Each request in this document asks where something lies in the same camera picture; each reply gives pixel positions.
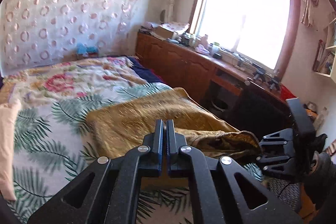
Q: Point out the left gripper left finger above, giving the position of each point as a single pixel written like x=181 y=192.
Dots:
x=106 y=191

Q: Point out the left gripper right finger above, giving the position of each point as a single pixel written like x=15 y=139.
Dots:
x=221 y=190

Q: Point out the bright bedroom window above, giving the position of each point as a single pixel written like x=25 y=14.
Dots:
x=263 y=31

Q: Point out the long wooden cabinet desk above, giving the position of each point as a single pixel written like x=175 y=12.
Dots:
x=216 y=85

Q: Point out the palm leaf print blanket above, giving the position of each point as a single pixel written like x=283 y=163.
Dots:
x=55 y=142

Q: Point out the floral cream quilt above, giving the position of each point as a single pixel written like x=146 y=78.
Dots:
x=86 y=77

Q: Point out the navy blue bed sheet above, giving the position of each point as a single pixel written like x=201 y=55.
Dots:
x=143 y=72

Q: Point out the folded pink cloth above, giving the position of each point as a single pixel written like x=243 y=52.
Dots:
x=9 y=113

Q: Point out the pink toy on sill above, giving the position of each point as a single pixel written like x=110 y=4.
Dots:
x=203 y=45

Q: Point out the teal toy on headboard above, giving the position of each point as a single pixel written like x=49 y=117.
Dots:
x=83 y=51

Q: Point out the cardboard box on cabinet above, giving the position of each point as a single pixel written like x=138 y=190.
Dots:
x=171 y=30

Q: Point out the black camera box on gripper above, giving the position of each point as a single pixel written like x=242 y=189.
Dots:
x=303 y=125

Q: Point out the white wall shelf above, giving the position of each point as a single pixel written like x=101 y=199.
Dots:
x=324 y=62

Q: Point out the circle patterned wall curtain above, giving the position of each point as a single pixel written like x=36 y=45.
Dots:
x=43 y=32

